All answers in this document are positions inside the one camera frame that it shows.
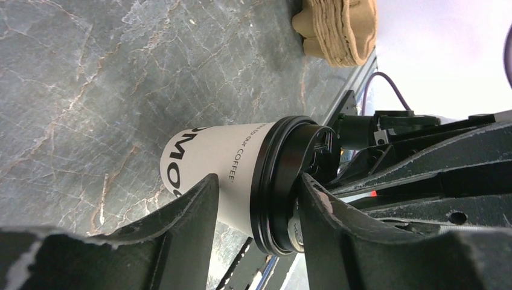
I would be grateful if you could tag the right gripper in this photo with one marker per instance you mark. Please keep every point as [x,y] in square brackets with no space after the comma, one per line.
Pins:
[456,175]

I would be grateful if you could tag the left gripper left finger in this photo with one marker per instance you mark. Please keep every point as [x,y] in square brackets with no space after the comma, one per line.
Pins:
[168,249]

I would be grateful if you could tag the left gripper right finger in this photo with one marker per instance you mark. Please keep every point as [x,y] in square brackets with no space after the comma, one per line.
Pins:
[347,249]

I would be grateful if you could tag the brown pulp cup carrier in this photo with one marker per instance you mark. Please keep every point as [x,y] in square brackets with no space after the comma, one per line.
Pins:
[342,32]

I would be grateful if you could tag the black coffee cup lid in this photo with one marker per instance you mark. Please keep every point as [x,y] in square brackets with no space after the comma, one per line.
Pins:
[292,145]

